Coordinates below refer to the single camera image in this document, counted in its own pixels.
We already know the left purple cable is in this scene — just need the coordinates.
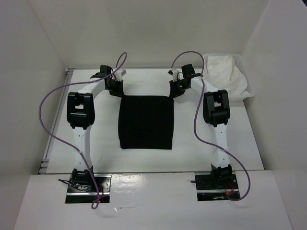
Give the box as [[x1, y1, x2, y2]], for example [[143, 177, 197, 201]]
[[39, 52, 128, 209]]

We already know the white skirt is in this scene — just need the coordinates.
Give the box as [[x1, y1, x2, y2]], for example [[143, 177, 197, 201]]
[[206, 56, 248, 96]]

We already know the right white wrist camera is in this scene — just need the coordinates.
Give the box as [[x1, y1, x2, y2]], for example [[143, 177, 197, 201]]
[[167, 69, 181, 81]]

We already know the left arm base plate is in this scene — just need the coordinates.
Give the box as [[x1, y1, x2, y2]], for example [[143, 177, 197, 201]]
[[61, 174, 112, 204]]

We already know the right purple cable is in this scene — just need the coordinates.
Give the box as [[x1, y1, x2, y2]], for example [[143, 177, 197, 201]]
[[170, 51, 252, 203]]

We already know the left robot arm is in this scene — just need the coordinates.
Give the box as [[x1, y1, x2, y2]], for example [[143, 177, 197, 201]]
[[67, 65, 126, 192]]

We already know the purple cable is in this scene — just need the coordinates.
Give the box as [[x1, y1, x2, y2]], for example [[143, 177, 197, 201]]
[[39, 52, 128, 209], [170, 51, 252, 203]]

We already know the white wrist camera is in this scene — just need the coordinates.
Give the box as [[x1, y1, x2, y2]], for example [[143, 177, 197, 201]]
[[167, 69, 181, 81], [113, 69, 127, 81]]

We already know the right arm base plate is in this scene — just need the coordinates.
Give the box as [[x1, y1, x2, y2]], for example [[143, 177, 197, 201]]
[[190, 172, 240, 201]]

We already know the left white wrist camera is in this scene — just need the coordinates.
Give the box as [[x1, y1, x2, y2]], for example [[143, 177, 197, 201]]
[[113, 69, 127, 81]]

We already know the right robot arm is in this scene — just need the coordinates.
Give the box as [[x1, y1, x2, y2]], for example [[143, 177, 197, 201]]
[[168, 64, 232, 189]]

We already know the white plastic laundry basket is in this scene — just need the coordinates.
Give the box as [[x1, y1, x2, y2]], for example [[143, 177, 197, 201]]
[[203, 54, 255, 101]]

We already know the black skirt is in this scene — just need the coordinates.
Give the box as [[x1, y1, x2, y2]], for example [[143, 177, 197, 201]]
[[118, 95, 174, 150]]

